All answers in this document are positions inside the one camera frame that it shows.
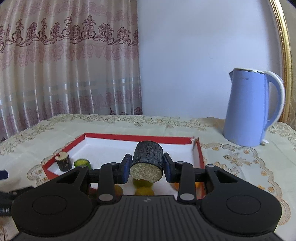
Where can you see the red shallow cardboard tray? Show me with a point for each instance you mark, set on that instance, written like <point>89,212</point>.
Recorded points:
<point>100,149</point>

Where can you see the green cucumber piece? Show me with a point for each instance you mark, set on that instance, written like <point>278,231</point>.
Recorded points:
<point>83,163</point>

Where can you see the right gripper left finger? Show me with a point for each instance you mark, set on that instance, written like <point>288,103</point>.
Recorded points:
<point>107,176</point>

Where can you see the blue electric kettle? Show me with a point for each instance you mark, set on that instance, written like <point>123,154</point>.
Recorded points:
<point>247,113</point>

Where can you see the pink patterned curtain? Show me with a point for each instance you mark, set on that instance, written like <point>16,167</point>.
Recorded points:
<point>60,57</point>

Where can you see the gold mirror frame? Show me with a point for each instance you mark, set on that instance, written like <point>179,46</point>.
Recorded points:
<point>284,20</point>

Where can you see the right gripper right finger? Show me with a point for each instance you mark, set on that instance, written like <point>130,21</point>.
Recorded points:
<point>183,172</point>

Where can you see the small yellow-green fruit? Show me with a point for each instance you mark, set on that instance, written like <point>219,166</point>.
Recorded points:
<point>144,191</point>

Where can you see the cream embroidered tablecloth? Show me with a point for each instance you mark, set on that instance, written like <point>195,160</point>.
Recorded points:
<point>270,166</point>

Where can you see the small yellow fruit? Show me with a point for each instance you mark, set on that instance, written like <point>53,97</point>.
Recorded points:
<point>118,190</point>

